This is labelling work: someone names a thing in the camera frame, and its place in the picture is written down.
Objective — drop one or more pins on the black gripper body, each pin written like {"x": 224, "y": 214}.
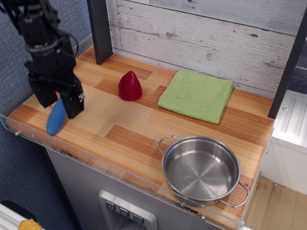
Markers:
{"x": 54, "y": 62}

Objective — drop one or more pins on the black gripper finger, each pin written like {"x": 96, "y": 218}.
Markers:
{"x": 43, "y": 92}
{"x": 73, "y": 101}

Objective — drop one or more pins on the blue handled metal spoon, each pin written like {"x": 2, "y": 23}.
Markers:
{"x": 56, "y": 118}

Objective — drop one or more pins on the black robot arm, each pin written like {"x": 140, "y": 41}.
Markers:
{"x": 35, "y": 20}

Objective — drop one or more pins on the red strawberry shaped toy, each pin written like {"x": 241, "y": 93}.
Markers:
{"x": 129, "y": 87}

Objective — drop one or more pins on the clear acrylic table guard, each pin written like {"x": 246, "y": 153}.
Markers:
{"x": 122, "y": 136}

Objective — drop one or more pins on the grey cabinet with dispenser panel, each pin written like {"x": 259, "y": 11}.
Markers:
{"x": 105, "y": 201}

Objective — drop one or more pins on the yellow black object corner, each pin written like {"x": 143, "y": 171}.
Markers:
{"x": 15, "y": 217}

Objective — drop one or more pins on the green folded cloth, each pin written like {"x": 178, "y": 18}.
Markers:
{"x": 197, "y": 96}

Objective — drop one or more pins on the stainless steel pot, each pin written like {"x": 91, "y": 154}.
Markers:
{"x": 201, "y": 170}

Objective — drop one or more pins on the white ribbed side unit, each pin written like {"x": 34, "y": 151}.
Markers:
{"x": 285, "y": 157}

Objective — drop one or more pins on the dark left vertical post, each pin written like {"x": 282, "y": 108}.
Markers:
{"x": 100, "y": 30}

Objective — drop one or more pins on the dark vertical post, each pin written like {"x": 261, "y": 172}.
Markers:
{"x": 100, "y": 30}
{"x": 289, "y": 68}

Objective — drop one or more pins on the dark right vertical post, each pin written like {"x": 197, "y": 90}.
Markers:
{"x": 289, "y": 68}

